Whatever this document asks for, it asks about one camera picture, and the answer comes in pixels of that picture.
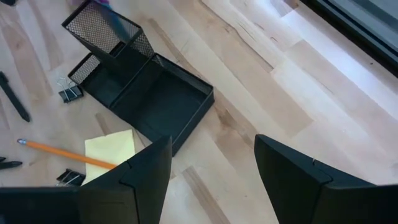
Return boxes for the black aluminium table frame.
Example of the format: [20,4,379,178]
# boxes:
[300,0,398,78]

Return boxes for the black binder clip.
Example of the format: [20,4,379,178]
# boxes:
[55,168,86,188]
[57,77,85,104]

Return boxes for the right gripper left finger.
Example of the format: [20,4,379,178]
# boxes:
[79,136,173,224]

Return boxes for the black pen with scale print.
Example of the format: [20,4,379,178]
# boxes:
[0,161,24,170]

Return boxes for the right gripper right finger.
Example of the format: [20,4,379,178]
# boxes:
[254,134,376,224]

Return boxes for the orange pencil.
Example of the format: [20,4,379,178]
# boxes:
[16,138,118,170]

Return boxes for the plain black pen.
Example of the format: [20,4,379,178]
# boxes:
[0,71,32,123]

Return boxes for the yellow sticky note pad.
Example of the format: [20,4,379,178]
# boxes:
[81,128,137,187]

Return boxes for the black mesh desk organizer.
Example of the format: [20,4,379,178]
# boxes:
[61,0,215,157]

